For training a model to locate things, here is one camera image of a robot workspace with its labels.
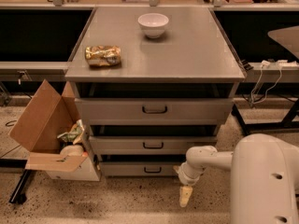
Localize grey middle drawer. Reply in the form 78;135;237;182
90;136;217;155

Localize white round object in box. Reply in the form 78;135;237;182
60;145;84;156

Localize white ceramic bowl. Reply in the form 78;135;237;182
137;13;169;38

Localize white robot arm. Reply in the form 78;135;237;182
175;133;299;224

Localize black table leg frame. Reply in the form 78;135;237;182
231;98;299;137

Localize grey top drawer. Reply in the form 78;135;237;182
75;98;233;125

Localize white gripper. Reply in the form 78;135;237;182
178;161;206;207

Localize black left stand foot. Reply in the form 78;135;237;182
8;170;33;204

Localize grey bottom drawer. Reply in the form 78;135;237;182
100;161;181;176

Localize brown cardboard box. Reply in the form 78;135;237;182
9;81;100;181

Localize white cables with plugs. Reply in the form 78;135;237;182
249;59;299;106

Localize green snack packet in box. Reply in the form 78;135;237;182
57;119;85;145

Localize gold crumpled snack bag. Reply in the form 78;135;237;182
85;46;121;67

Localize grey drawer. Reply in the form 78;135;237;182
100;161;181;176
75;98;233;125
90;136;217;155

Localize grey drawer cabinet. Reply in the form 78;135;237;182
66;6;244;166

